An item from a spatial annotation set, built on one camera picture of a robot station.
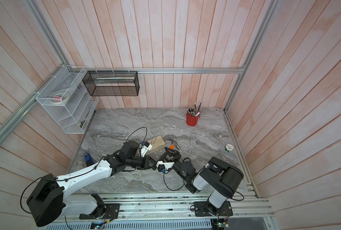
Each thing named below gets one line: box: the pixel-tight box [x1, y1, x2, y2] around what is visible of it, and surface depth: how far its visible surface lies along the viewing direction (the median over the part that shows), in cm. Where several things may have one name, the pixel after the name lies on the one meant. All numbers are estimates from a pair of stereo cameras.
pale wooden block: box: [146, 135, 166, 155], surface depth 99 cm
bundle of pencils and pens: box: [186, 101, 202, 117], surface depth 100 cm
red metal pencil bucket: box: [185, 113, 201, 127], surface depth 112 cm
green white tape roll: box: [224, 143, 235, 153], surface depth 97 cm
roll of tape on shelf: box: [49, 91, 71, 105], surface depth 76 cm
